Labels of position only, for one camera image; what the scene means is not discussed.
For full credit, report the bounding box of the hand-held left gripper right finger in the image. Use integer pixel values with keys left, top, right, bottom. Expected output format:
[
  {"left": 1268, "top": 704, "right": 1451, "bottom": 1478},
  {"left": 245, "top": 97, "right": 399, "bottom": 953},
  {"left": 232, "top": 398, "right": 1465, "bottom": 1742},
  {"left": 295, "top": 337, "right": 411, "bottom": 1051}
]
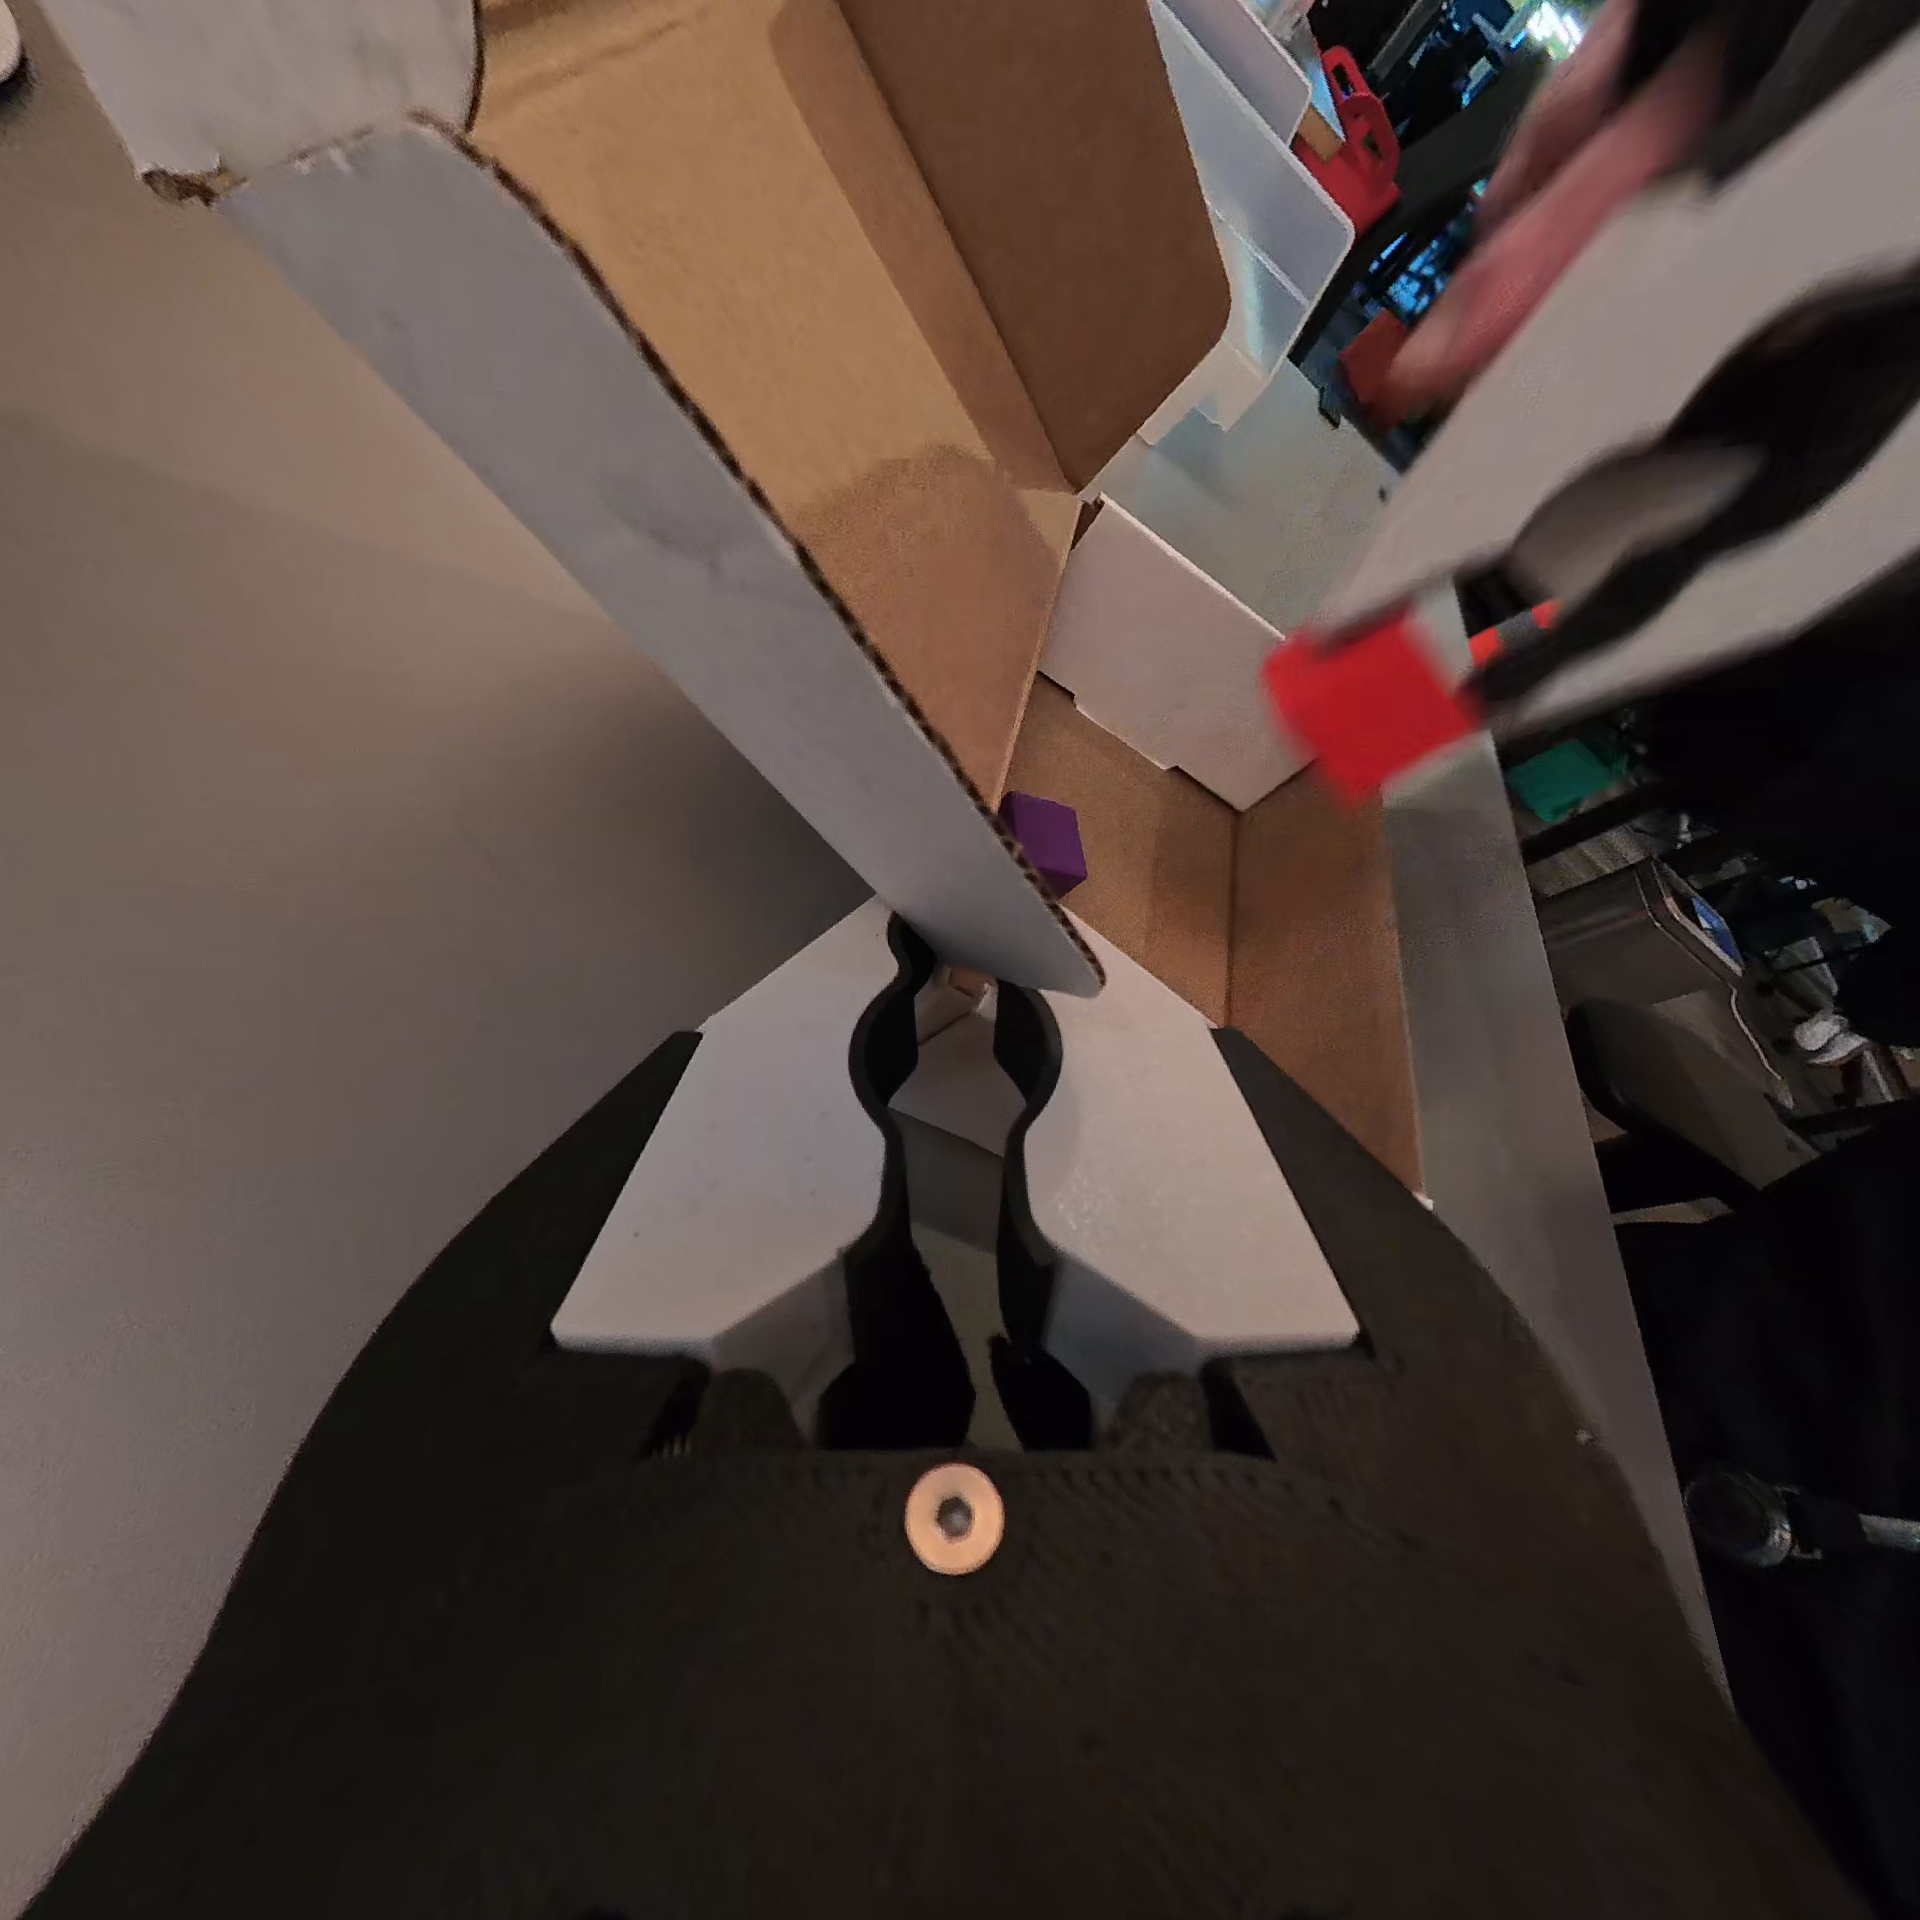
[{"left": 982, "top": 984, "right": 1361, "bottom": 1416}]

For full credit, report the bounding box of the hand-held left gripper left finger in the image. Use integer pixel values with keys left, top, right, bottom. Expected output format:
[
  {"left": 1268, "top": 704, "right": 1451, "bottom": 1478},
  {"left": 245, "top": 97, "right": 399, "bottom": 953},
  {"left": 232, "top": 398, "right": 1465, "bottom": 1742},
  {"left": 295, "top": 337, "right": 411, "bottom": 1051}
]
[{"left": 551, "top": 904, "right": 975, "bottom": 1416}]

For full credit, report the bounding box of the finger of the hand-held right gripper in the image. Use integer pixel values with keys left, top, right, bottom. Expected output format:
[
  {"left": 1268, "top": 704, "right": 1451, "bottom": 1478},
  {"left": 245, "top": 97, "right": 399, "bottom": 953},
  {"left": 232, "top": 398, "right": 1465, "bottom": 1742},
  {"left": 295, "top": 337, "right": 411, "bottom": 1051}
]
[
  {"left": 1319, "top": 30, "right": 1920, "bottom": 646},
  {"left": 1468, "top": 441, "right": 1920, "bottom": 740}
]

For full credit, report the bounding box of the purple cube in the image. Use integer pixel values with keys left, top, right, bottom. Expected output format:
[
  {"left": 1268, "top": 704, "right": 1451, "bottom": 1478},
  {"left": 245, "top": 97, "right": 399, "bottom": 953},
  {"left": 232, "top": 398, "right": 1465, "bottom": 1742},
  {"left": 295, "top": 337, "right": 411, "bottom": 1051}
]
[{"left": 997, "top": 790, "right": 1086, "bottom": 904}]

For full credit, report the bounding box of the clear plastic bin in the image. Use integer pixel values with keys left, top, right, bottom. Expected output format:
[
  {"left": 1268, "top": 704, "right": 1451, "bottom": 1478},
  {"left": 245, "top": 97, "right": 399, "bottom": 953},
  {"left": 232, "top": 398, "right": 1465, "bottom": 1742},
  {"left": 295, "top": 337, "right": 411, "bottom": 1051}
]
[{"left": 1147, "top": 0, "right": 1360, "bottom": 452}]

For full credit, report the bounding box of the red cube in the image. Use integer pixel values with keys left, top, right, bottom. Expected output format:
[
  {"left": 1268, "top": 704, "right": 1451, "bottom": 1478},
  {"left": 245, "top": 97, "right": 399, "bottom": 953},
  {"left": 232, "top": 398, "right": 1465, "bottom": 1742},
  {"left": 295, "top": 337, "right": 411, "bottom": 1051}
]
[{"left": 1263, "top": 613, "right": 1478, "bottom": 798}]

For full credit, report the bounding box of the white cardboard box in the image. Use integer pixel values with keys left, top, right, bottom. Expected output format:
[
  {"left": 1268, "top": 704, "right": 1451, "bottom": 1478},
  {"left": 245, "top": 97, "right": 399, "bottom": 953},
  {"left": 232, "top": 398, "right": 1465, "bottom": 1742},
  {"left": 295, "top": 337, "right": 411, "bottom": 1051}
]
[{"left": 29, "top": 0, "right": 1427, "bottom": 1194}]

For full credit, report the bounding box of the red plastic crate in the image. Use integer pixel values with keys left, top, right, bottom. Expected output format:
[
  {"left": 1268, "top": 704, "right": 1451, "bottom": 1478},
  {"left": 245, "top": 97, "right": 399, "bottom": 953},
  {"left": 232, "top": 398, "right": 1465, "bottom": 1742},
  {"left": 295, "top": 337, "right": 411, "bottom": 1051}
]
[
  {"left": 1308, "top": 46, "right": 1407, "bottom": 227},
  {"left": 1339, "top": 317, "right": 1432, "bottom": 426}
]

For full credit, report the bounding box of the green plastic crate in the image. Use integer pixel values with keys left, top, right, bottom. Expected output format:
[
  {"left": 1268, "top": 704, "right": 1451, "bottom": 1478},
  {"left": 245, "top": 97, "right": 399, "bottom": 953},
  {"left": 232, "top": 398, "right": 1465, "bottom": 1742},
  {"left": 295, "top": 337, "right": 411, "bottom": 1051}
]
[{"left": 1505, "top": 737, "right": 1629, "bottom": 819}]

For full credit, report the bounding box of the black office chair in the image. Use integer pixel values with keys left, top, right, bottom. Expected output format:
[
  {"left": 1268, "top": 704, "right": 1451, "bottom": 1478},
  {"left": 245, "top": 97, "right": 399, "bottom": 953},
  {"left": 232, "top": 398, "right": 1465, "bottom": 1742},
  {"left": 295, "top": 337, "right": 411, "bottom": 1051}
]
[{"left": 1568, "top": 997, "right": 1824, "bottom": 1203}]

